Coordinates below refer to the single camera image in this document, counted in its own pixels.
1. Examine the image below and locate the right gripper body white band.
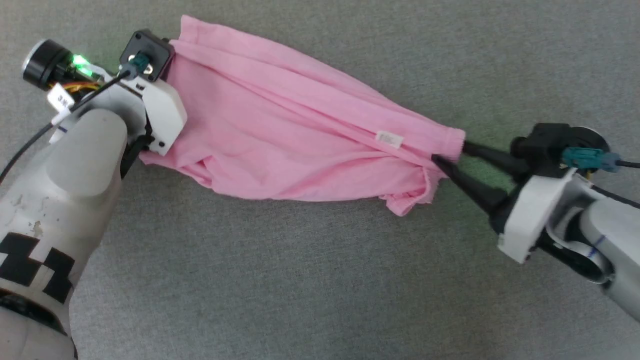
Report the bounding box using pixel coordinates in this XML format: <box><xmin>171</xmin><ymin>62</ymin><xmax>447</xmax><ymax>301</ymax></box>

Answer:
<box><xmin>489</xmin><ymin>169</ymin><xmax>592</xmax><ymax>265</ymax></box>

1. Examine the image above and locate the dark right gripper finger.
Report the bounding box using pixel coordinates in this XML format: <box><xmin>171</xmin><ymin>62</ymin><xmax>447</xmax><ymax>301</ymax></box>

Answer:
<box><xmin>430</xmin><ymin>155</ymin><xmax>510</xmax><ymax>217</ymax></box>
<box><xmin>462</xmin><ymin>141</ymin><xmax>532</xmax><ymax>181</ymax></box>

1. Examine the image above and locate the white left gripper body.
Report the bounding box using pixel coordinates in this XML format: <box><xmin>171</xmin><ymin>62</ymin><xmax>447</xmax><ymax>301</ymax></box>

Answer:
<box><xmin>119</xmin><ymin>79</ymin><xmax>189</xmax><ymax>179</ymax></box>

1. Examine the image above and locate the pink garment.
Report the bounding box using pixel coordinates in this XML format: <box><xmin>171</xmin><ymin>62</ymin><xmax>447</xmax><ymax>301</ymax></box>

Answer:
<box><xmin>138</xmin><ymin>14</ymin><xmax>467</xmax><ymax>217</ymax></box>

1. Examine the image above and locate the white cable label tag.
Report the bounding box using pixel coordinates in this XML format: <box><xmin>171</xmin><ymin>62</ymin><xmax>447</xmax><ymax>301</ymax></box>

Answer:
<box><xmin>47</xmin><ymin>82</ymin><xmax>76</xmax><ymax>126</ymax></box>

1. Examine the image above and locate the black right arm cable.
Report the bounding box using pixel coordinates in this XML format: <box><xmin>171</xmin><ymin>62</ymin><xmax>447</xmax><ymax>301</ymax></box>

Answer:
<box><xmin>590</xmin><ymin>159</ymin><xmax>640</xmax><ymax>209</ymax></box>

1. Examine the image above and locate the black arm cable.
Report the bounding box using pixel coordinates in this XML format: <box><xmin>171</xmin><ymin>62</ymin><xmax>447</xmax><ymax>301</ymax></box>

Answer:
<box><xmin>590</xmin><ymin>159</ymin><xmax>640</xmax><ymax>209</ymax></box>
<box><xmin>0</xmin><ymin>67</ymin><xmax>138</xmax><ymax>183</ymax></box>

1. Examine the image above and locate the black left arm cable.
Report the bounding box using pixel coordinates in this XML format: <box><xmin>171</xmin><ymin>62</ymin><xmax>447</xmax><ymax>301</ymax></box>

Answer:
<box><xmin>0</xmin><ymin>67</ymin><xmax>138</xmax><ymax>183</ymax></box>

